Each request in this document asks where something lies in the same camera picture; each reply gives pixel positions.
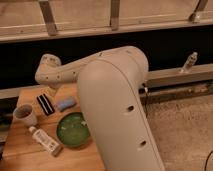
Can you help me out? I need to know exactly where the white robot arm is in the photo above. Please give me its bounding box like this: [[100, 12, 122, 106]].
[[35, 46, 165, 171]]

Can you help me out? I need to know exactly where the blue sponge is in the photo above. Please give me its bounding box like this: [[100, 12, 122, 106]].
[[56, 97, 76, 112]]

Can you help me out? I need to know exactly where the green plate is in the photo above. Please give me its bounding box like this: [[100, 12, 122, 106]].
[[56, 112, 90, 148]]

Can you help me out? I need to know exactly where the white glue tube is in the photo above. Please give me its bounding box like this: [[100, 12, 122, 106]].
[[29, 126, 62, 157]]

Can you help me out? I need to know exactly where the white paper cup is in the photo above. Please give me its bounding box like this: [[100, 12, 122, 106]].
[[13, 104, 38, 127]]

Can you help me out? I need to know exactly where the black cable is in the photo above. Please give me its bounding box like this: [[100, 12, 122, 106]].
[[142, 83, 150, 118]]

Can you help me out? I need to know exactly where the metal frame rail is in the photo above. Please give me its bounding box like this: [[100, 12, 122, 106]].
[[147, 63, 213, 88]]

